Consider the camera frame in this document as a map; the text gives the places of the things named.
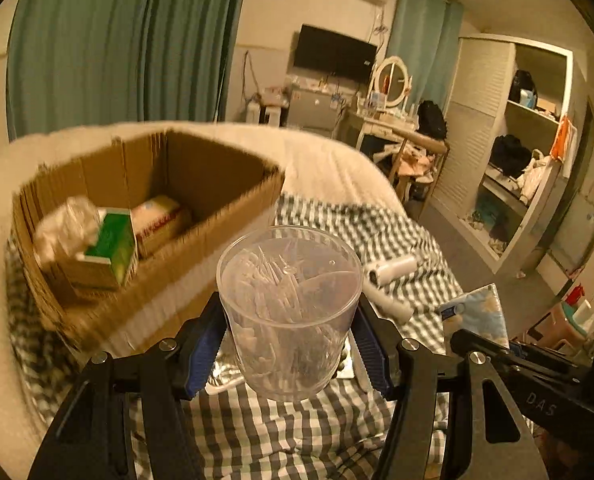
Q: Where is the grey plastic tube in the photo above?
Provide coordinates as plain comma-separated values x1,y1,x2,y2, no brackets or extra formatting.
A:
362,278,414,326

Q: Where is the white handheld device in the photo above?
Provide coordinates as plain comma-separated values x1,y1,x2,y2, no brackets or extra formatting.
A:
367,254,417,287

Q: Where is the green white medicine box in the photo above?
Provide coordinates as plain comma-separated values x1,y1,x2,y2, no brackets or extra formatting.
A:
68,209,137,290

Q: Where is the white lace fabric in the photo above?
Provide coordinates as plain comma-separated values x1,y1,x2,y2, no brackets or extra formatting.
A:
32,195,102,269

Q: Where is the red white medicine box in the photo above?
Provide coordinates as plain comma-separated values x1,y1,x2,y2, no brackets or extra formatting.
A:
131,195,193,260

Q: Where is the clear plastic cup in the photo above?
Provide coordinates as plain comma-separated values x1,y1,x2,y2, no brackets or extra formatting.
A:
216,226,362,402

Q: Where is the cream quilted bed cover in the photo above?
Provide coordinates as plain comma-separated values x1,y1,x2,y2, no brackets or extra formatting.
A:
0,122,401,479

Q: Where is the checkered gingham cloth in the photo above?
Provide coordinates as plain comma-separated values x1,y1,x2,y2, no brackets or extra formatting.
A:
4,192,466,480

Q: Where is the brown cardboard box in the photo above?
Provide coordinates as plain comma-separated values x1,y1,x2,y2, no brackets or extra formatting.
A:
13,130,284,360

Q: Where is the white shelving cabinet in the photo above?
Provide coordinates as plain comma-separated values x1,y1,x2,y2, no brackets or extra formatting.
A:
431,35,580,275

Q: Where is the wooden chair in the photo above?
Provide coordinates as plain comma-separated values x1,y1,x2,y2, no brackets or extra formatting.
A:
388,133,450,220

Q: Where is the black backpack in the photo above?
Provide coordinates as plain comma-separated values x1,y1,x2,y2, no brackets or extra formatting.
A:
417,100,448,141

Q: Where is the white dressing table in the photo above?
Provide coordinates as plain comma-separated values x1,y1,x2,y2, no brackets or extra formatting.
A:
334,108,417,155

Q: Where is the white oval vanity mirror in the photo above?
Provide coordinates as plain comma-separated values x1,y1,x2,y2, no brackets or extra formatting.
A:
369,55,412,110

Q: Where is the small grey fridge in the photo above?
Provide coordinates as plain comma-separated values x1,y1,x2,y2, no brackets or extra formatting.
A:
286,88,338,136

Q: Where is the teal window curtain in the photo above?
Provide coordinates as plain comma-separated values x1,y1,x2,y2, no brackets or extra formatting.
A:
6,0,243,140

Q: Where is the teal right curtain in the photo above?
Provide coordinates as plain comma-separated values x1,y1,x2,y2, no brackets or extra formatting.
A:
386,0,464,107

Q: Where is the black wall television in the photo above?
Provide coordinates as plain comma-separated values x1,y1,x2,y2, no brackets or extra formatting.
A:
293,25,377,84

